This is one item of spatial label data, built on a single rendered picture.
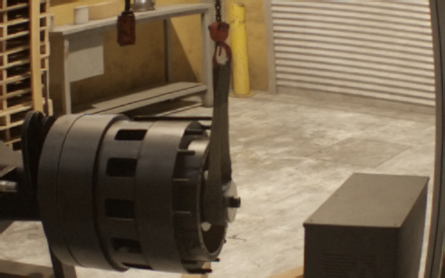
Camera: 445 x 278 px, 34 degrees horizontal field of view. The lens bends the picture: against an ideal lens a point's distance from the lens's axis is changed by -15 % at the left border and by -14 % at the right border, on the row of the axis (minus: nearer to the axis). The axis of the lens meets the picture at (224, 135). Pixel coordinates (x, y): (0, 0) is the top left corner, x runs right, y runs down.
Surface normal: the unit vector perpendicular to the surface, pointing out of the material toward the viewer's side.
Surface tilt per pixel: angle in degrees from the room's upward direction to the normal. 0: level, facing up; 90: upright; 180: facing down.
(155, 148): 35
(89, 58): 90
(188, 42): 90
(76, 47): 90
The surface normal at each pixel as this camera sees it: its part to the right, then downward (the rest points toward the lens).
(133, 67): 0.76, 0.11
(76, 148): -0.19, -0.59
